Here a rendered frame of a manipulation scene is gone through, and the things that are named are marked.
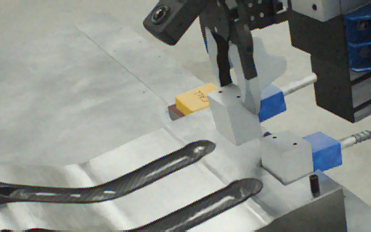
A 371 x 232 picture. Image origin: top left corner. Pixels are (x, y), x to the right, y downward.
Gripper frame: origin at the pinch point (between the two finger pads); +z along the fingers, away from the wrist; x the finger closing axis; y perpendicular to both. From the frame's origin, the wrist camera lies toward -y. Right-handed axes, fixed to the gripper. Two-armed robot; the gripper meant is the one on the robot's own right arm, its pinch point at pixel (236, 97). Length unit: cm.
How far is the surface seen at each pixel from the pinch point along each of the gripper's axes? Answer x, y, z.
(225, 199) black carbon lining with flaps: -10.4, -8.0, 5.2
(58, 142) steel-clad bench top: 30.1, -15.3, 13.1
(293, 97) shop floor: 148, 86, 93
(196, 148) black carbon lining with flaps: 0.7, -5.8, 4.8
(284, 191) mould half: -14.5, -2.9, 4.5
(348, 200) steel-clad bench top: -9.3, 7.8, 13.5
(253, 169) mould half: -8.5, -3.3, 4.4
